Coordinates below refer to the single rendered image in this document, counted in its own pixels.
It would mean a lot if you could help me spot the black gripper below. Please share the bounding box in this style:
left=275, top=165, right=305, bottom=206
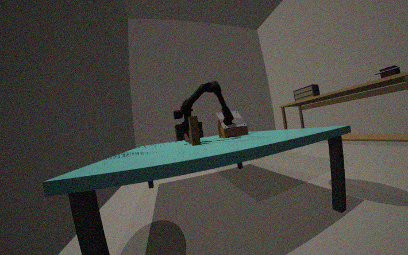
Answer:
left=176, top=117, right=202, bottom=138

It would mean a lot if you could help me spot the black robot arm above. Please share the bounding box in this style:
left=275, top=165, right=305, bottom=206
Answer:
left=174, top=82, right=234, bottom=126

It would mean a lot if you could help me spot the brown wooden post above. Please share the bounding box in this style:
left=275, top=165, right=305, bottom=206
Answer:
left=188, top=116, right=201, bottom=146

